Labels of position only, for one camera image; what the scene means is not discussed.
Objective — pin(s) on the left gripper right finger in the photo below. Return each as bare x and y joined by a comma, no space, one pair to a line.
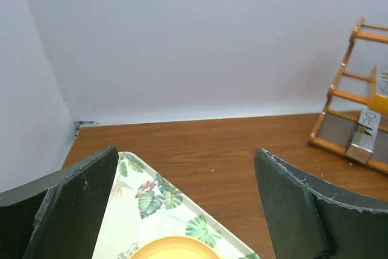
308,217

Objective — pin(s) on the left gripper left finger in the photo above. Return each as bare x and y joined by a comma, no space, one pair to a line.
59,215

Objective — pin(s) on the silver angled R&O box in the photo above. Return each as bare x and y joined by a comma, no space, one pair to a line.
363,137

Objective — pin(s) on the gold R&O box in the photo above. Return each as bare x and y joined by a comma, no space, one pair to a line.
377,89

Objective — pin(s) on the wooden tiered shelf rack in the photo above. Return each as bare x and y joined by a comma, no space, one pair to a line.
346,98

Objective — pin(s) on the floral leaf pattern tray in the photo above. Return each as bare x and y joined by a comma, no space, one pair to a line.
144,206

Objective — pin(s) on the orange round plate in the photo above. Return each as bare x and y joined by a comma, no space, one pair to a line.
175,247

